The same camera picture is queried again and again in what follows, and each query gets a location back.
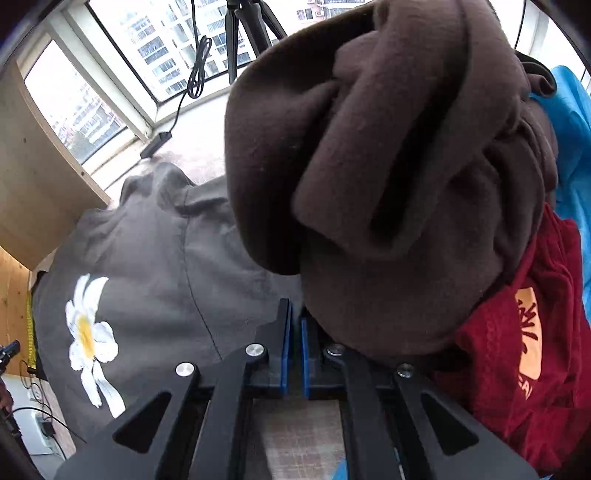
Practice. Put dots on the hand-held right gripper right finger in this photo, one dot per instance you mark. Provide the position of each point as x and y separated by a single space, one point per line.
304 364

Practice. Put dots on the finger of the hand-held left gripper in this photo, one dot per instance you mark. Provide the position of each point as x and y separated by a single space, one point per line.
13 348

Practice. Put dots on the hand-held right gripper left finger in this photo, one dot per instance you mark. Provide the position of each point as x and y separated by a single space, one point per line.
286 360

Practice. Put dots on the grey daisy print T-shirt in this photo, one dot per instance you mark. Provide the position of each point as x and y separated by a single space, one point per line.
161 277

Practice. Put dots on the brown garment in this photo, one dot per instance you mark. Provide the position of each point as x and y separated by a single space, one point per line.
392 161

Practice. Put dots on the person's left hand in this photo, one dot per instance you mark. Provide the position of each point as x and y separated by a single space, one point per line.
4 397

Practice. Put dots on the black folded garment yellow print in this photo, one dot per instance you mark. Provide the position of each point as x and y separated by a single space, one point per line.
31 332

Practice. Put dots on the pine plank board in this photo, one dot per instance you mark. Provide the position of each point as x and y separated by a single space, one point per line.
14 300

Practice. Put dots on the white power strip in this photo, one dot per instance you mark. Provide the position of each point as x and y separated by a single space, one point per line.
46 436

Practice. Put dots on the light oak board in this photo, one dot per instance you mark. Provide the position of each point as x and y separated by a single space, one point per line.
41 184

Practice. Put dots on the dark red garment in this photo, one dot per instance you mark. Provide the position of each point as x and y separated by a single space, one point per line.
489 360

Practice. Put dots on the black tripod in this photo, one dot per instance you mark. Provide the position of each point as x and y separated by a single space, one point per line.
233 41

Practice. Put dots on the blue garment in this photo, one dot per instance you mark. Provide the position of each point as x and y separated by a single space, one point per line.
572 138

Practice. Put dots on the white window frame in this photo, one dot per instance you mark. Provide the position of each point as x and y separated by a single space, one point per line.
106 69

